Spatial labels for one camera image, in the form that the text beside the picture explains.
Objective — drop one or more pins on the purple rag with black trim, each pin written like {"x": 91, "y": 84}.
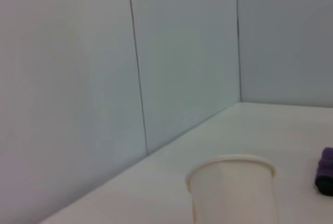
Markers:
{"x": 326, "y": 166}

